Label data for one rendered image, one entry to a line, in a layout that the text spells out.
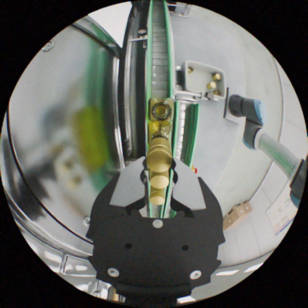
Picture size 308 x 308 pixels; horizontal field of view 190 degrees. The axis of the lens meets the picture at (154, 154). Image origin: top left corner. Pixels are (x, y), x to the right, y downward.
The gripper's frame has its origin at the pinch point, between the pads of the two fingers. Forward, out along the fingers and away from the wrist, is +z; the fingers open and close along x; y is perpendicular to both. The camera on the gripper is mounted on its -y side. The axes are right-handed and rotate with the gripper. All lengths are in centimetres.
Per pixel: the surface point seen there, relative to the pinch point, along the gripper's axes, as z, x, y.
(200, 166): 43, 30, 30
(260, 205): 52, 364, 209
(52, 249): -16.4, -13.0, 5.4
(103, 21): 3.7, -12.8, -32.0
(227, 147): 43, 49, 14
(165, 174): 1.9, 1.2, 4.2
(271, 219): -29, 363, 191
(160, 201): 1.4, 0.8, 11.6
